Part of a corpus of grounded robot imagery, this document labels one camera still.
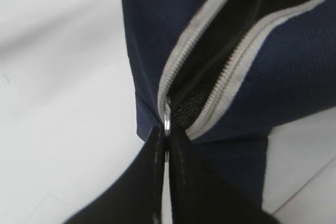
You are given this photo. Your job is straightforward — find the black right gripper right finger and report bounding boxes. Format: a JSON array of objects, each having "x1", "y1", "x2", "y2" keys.
[{"x1": 169, "y1": 125, "x2": 279, "y2": 223}]

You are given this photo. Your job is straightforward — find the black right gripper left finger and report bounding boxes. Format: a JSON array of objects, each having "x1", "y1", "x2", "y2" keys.
[{"x1": 66, "y1": 127, "x2": 165, "y2": 224}]

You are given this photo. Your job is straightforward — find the navy insulated lunch bag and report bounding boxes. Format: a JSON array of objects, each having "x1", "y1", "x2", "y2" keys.
[{"x1": 122, "y1": 0, "x2": 335, "y2": 213}]

